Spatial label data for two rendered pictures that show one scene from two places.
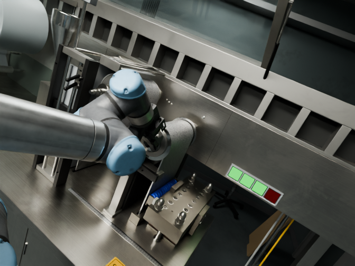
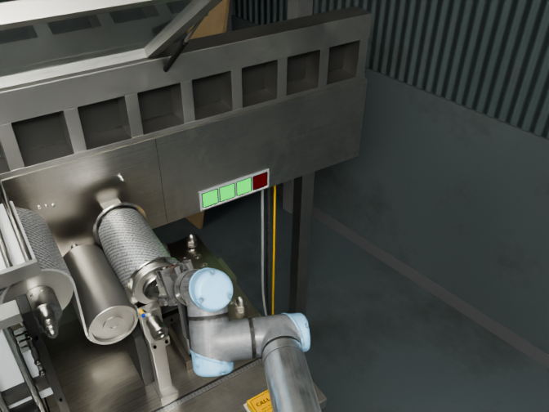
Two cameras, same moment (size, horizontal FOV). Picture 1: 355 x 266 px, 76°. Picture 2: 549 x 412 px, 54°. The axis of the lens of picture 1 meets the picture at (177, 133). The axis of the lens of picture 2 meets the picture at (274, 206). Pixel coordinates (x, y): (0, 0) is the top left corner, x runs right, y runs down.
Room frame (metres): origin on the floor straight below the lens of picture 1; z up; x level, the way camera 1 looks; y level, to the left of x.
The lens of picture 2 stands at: (0.01, 0.64, 2.19)
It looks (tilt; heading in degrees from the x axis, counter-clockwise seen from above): 37 degrees down; 307
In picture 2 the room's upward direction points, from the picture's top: 1 degrees clockwise
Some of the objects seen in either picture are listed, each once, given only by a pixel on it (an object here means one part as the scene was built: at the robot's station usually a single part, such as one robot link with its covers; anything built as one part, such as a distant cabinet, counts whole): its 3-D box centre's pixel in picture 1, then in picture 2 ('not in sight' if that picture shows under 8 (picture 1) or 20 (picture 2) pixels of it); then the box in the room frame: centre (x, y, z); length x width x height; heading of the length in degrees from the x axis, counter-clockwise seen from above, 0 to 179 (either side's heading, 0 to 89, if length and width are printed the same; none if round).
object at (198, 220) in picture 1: (199, 219); (227, 280); (0.86, -0.25, 0.97); 0.10 x 0.03 x 0.11; 160
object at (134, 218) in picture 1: (152, 204); (172, 329); (0.89, -0.03, 0.92); 0.28 x 0.04 x 0.04; 160
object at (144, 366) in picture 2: (146, 176); (131, 316); (0.96, 0.05, 1.00); 0.33 x 0.07 x 0.20; 160
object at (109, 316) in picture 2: not in sight; (97, 292); (0.95, 0.14, 1.18); 0.26 x 0.12 x 0.12; 160
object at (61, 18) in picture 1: (67, 20); not in sight; (1.14, 0.71, 1.50); 0.14 x 0.14 x 0.06
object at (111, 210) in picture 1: (123, 181); (159, 353); (0.76, 0.12, 1.05); 0.06 x 0.05 x 0.31; 160
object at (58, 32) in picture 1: (54, 81); not in sight; (1.14, 0.71, 1.19); 0.14 x 0.14 x 0.57
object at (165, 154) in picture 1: (153, 141); (155, 282); (0.79, 0.07, 1.25); 0.15 x 0.01 x 0.15; 70
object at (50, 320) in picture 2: (96, 92); (50, 325); (0.80, 0.33, 1.34); 0.06 x 0.03 x 0.03; 160
